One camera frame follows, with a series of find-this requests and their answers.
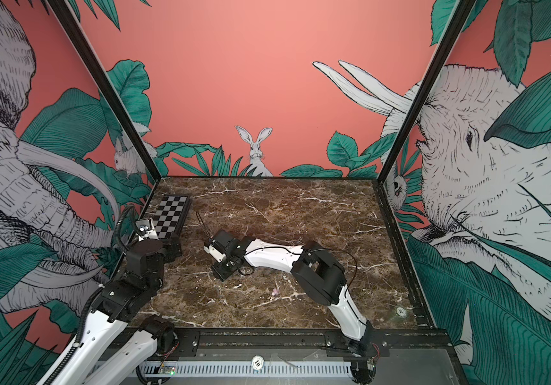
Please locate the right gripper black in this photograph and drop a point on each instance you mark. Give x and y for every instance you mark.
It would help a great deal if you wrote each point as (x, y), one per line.
(221, 275)

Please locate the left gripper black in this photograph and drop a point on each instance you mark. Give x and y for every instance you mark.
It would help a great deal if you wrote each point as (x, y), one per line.
(171, 254)

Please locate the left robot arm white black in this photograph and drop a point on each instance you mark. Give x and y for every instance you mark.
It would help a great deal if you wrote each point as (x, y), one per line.
(110, 310)

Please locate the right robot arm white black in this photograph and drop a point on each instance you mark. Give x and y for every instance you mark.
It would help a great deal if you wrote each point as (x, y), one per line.
(313, 266)

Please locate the black white checkerboard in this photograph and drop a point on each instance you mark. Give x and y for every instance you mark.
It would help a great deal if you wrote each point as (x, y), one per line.
(170, 215)

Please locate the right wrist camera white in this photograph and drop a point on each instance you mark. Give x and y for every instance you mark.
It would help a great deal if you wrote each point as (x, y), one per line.
(217, 255)

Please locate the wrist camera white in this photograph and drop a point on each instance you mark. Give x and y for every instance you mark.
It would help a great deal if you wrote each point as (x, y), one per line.
(146, 229)
(217, 255)

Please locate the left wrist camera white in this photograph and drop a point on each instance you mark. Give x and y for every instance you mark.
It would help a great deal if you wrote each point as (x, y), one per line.
(146, 229)

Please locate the black front rail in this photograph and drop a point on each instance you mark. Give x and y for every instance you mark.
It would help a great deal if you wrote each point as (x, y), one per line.
(194, 341)

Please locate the white slotted cable duct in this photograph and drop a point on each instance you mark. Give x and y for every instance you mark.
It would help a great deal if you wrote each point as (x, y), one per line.
(230, 369)

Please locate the black frame post left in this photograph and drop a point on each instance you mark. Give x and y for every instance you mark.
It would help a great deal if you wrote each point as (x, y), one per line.
(71, 27)

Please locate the black frame post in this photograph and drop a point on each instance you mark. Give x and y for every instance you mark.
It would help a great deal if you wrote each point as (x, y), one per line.
(453, 29)
(71, 27)

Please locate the black frame post right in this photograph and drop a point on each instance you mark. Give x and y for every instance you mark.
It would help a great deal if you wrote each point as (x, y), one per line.
(453, 29)

